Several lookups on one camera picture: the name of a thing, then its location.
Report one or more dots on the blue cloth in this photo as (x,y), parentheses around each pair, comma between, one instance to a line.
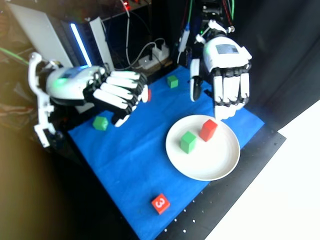
(125,162)

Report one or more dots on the black perforated board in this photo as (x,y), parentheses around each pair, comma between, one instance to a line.
(225,200)

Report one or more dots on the tall red block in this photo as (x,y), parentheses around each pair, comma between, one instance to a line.
(208,130)

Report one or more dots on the green cube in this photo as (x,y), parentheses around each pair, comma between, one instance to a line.
(172,81)
(100,123)
(188,142)

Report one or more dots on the white hanging adapter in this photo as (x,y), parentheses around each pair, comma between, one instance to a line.
(184,40)

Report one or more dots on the white power strip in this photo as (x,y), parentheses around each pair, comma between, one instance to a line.
(152,61)

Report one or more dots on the white tower with blue light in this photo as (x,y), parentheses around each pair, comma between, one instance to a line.
(45,32)

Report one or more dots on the red cube with number three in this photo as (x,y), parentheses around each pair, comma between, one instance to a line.
(160,203)

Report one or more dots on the white round plate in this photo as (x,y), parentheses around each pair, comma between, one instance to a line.
(212,162)

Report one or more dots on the small black clip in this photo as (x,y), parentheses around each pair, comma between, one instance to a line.
(208,92)

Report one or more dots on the red cube with white print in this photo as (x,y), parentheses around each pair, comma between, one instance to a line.
(149,95)

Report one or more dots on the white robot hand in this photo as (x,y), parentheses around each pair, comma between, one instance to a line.
(70,85)
(227,65)

